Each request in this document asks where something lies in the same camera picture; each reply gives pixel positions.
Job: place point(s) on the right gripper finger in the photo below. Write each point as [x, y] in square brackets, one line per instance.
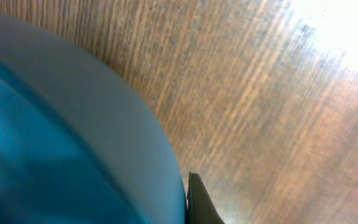
[201, 209]

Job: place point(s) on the blue plastic bowl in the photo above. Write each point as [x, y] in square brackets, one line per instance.
[77, 143]

